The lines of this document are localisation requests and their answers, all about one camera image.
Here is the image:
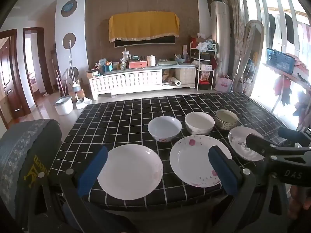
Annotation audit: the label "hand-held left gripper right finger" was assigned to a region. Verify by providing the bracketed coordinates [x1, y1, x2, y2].
[209, 146, 289, 233]

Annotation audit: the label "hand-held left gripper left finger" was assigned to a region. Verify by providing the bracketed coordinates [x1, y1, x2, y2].
[22, 146, 108, 233]

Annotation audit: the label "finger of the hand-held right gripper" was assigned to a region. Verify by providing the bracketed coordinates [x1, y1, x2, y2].
[246, 134, 281, 155]
[278, 127, 311, 147]

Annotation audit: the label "small white plate grey print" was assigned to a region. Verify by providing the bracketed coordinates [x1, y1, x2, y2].
[228, 126, 265, 162]

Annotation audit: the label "white plate pink floral print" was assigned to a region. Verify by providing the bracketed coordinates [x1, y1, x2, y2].
[169, 135, 233, 188]

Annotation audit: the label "plain white plate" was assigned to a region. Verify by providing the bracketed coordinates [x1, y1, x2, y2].
[97, 144, 164, 201]

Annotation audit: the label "plain white bowl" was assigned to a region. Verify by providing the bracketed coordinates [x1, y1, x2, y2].
[185, 112, 215, 135]

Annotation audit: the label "white bowl red base mark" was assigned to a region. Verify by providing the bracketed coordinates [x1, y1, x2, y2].
[147, 116, 182, 143]

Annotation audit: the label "patterned ceramic bowl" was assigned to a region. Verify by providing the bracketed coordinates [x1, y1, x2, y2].
[215, 109, 239, 130]

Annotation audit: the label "red hanging clothes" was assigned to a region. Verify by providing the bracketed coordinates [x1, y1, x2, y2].
[272, 75, 307, 107]

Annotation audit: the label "black white-grid tablecloth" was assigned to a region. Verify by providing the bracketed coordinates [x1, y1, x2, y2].
[50, 93, 289, 209]

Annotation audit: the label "pink bag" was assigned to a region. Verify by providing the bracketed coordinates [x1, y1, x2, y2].
[214, 75, 233, 93]

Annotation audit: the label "white dustpan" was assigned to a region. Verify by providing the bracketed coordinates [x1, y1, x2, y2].
[75, 97, 92, 110]

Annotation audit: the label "white bucket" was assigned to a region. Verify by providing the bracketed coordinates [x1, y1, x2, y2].
[53, 96, 74, 116]

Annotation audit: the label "blue plastic basket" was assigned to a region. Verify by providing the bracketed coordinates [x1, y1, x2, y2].
[265, 48, 295, 75]

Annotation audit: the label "cardboard box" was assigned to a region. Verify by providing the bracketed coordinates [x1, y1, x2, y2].
[68, 79, 85, 100]

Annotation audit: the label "grey patterned chair cover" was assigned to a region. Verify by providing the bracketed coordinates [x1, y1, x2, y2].
[0, 119, 52, 219]

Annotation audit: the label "white pole mop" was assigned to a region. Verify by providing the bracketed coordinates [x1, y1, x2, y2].
[68, 40, 81, 93]

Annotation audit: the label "standing mirror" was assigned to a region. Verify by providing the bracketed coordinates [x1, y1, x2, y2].
[239, 19, 265, 97]

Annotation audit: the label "bundle of brooms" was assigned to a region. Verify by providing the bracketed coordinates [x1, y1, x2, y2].
[50, 58, 68, 96]

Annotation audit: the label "white television cabinet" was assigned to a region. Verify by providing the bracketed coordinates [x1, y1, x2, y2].
[88, 64, 197, 100]

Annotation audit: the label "woven storage box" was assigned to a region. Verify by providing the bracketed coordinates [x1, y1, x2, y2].
[175, 67, 196, 85]

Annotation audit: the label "white shelf rack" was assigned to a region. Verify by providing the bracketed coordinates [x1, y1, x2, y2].
[190, 41, 217, 91]

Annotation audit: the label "hanging black garment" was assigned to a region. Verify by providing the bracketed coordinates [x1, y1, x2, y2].
[268, 13, 277, 49]
[284, 12, 295, 44]

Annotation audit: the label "pink box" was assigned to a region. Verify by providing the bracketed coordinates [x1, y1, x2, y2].
[128, 60, 148, 69]

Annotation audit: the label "glass sliding window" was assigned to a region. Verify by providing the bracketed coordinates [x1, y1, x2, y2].
[242, 0, 311, 127]

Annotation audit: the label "silver standing air conditioner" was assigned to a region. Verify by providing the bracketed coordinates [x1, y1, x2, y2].
[210, 1, 231, 78]

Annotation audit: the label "white blender cup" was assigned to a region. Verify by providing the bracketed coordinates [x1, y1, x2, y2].
[121, 49, 132, 63]

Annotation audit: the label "brown wooden door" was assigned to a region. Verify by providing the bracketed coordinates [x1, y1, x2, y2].
[0, 29, 32, 127]

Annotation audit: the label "patterned curtain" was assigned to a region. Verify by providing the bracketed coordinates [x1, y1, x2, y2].
[225, 0, 246, 90]

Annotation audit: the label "yellow cloth cover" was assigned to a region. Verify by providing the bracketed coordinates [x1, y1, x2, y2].
[108, 11, 180, 43]

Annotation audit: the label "brown door frame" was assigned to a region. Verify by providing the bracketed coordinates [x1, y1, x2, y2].
[23, 27, 54, 95]

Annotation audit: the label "brown round wall disc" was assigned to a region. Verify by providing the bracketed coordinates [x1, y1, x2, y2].
[63, 32, 76, 51]

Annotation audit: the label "black wall television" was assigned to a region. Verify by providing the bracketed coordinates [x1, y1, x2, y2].
[114, 35, 176, 48]

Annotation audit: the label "blue round wall plate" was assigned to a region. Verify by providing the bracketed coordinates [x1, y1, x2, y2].
[61, 0, 78, 18]

